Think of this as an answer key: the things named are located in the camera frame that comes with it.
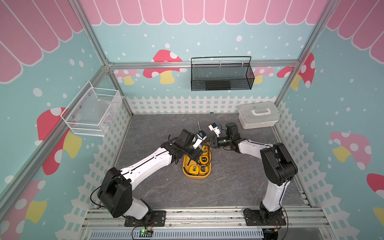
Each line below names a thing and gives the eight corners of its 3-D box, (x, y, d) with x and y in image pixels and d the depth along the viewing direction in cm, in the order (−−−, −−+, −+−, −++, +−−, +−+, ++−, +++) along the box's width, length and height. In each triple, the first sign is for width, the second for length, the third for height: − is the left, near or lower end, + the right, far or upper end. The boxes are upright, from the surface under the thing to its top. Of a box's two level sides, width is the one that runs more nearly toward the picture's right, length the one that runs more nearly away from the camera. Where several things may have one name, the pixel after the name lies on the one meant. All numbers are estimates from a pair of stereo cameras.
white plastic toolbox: (241, 130, 113) (245, 118, 103) (236, 111, 126) (239, 99, 116) (275, 130, 113) (283, 118, 103) (267, 111, 126) (273, 99, 116)
